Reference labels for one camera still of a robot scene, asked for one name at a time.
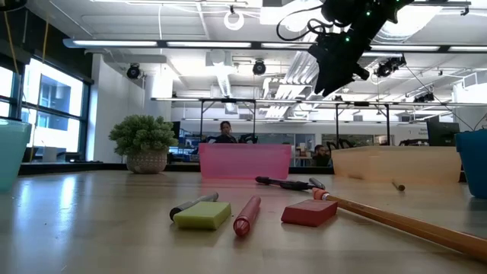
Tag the yellow pencil with orange eraser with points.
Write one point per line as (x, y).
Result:
(380, 215)

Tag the black background robot arm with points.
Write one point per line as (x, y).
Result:
(247, 139)

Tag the large red eraser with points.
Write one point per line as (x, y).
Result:
(309, 213)

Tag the grey marker with black cap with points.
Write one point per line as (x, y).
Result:
(194, 202)

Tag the black pen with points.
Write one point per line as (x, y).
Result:
(285, 184)

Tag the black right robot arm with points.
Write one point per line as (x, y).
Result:
(373, 15)

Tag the silver ventilation duct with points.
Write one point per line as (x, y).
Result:
(414, 23)

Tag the black computer monitor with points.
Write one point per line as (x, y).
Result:
(441, 133)

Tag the person in dark jacket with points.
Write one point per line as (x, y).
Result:
(321, 156)

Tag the long overhead light bar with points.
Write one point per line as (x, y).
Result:
(209, 44)

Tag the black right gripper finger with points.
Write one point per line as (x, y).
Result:
(342, 78)
(325, 80)

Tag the black ceiling camera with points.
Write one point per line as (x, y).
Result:
(259, 68)
(133, 71)
(386, 68)
(424, 98)

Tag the blue plastic bin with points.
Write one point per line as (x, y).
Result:
(475, 163)

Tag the pink translucent plastic bin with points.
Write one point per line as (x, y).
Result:
(243, 161)

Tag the person seated behind desk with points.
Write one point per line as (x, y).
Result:
(225, 136)

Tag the yellow-green eraser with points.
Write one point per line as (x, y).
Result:
(201, 216)

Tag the teal plastic bin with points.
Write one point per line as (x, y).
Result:
(11, 152)

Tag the red marker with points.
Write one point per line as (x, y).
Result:
(246, 217)

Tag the black metal frame stand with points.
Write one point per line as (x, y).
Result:
(228, 100)
(387, 125)

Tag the green plant in woven pot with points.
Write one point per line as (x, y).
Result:
(144, 141)

